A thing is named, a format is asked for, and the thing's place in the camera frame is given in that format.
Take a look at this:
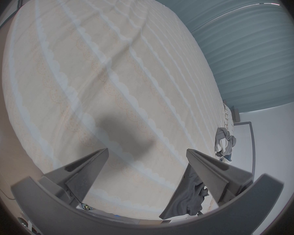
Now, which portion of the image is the bed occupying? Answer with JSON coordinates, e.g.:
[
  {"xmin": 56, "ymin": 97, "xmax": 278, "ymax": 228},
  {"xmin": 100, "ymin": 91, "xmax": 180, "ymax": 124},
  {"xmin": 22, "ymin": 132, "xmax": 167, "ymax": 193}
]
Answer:
[{"xmin": 1, "ymin": 0, "xmax": 256, "ymax": 221}]

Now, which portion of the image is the white printed pillow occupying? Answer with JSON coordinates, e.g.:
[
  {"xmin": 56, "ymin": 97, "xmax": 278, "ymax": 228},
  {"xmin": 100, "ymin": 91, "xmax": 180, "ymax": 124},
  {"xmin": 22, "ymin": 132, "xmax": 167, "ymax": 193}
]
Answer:
[{"xmin": 223, "ymin": 103, "xmax": 236, "ymax": 133}]

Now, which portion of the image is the blue-green curtain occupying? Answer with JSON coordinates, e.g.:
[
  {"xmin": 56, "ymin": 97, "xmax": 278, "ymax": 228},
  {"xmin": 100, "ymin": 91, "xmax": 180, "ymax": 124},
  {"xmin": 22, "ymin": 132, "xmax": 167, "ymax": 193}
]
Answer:
[
  {"xmin": 130, "ymin": 0, "xmax": 281, "ymax": 34},
  {"xmin": 191, "ymin": 3, "xmax": 294, "ymax": 112}
]

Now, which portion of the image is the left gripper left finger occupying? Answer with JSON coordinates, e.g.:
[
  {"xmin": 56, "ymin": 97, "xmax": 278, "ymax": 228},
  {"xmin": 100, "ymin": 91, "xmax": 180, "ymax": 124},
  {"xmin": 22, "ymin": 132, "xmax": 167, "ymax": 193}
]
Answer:
[{"xmin": 40, "ymin": 148, "xmax": 109, "ymax": 205}]

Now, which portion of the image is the pile of clothes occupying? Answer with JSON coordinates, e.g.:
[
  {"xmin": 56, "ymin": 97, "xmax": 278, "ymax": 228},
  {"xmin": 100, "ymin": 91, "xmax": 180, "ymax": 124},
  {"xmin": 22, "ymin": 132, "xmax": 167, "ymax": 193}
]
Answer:
[{"xmin": 214, "ymin": 127, "xmax": 237, "ymax": 161}]

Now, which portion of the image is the black T-shirt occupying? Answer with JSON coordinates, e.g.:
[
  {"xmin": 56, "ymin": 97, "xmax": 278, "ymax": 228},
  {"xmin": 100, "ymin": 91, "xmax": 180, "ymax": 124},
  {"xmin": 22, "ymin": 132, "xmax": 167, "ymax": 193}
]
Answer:
[{"xmin": 159, "ymin": 164, "xmax": 210, "ymax": 220}]

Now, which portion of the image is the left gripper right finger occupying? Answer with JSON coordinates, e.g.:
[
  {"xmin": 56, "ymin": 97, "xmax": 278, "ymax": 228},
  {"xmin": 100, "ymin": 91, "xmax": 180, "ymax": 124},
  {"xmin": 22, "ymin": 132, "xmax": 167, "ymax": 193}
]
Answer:
[{"xmin": 186, "ymin": 148, "xmax": 254, "ymax": 202}]

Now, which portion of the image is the grey bedside table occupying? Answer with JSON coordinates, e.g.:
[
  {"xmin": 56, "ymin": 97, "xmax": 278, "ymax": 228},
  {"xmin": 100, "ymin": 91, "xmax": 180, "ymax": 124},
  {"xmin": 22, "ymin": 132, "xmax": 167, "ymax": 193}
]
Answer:
[{"xmin": 231, "ymin": 106, "xmax": 241, "ymax": 122}]

